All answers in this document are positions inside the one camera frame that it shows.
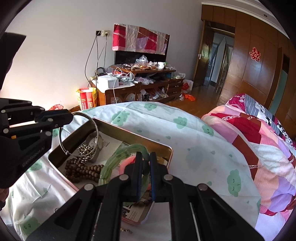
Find silver metal bangle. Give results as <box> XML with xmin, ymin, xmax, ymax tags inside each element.
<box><xmin>59</xmin><ymin>111</ymin><xmax>100</xmax><ymax>157</ymax></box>

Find silver metal bead bracelet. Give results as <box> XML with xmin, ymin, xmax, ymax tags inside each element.
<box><xmin>77</xmin><ymin>133</ymin><xmax>103</xmax><ymax>164</ymax></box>

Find green jade bangle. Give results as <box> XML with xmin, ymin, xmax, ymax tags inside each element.
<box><xmin>98</xmin><ymin>144</ymin><xmax>150</xmax><ymax>202</ymax></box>

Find dark bead bracelet red tassel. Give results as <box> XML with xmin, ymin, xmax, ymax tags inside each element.
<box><xmin>119</xmin><ymin>156</ymin><xmax>152</xmax><ymax>207</ymax></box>

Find red plastic bag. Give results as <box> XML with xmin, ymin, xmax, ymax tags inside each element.
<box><xmin>49</xmin><ymin>104</ymin><xmax>64</xmax><ymax>110</ymax></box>

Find red yellow carton box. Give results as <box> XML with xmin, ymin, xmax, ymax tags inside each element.
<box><xmin>76</xmin><ymin>87</ymin><xmax>97</xmax><ymax>110</ymax></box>

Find pink metal tin box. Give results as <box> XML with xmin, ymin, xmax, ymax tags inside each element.
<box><xmin>48</xmin><ymin>117</ymin><xmax>174</xmax><ymax>226</ymax></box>

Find white green cloud bedsheet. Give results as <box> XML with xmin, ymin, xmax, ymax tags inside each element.
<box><xmin>1</xmin><ymin>102</ymin><xmax>261</xmax><ymax>240</ymax></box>

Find printed paper leaflet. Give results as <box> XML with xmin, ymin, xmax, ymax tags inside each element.
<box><xmin>67</xmin><ymin>131</ymin><xmax>130</xmax><ymax>170</ymax></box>

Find white box device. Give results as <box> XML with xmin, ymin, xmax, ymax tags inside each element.
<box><xmin>93</xmin><ymin>75</ymin><xmax>119</xmax><ymax>93</ymax></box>

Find black television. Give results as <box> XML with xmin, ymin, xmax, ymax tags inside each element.
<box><xmin>114</xmin><ymin>42</ymin><xmax>169</xmax><ymax>64</ymax></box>

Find pink red patchwork quilt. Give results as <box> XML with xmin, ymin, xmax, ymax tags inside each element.
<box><xmin>202</xmin><ymin>94</ymin><xmax>295</xmax><ymax>240</ymax></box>

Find wooden TV cabinet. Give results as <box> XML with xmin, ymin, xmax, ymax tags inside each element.
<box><xmin>89</xmin><ymin>65</ymin><xmax>184</xmax><ymax>105</ymax></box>

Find orange item on floor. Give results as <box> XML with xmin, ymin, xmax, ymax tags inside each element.
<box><xmin>183</xmin><ymin>93</ymin><xmax>196</xmax><ymax>101</ymax></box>

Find brown wooden door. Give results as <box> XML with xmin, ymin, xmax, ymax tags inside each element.
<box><xmin>193</xmin><ymin>20</ymin><xmax>214</xmax><ymax>87</ymax></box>

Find brown wooden wardrobe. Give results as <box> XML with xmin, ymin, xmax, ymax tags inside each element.
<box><xmin>213</xmin><ymin>7</ymin><xmax>295</xmax><ymax>136</ymax></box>

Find red double happiness sticker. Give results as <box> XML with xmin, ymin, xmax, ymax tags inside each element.
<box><xmin>249</xmin><ymin>47</ymin><xmax>261</xmax><ymax>62</ymax></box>

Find brown wooden bead bracelet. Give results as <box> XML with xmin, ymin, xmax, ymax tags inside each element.
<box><xmin>64</xmin><ymin>157</ymin><xmax>105</xmax><ymax>184</ymax></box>

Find hanging power cables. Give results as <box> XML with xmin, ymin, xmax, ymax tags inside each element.
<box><xmin>84</xmin><ymin>34</ymin><xmax>110</xmax><ymax>82</ymax></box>

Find wall power socket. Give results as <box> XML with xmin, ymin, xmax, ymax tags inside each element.
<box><xmin>96</xmin><ymin>30</ymin><xmax>109</xmax><ymax>37</ymax></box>

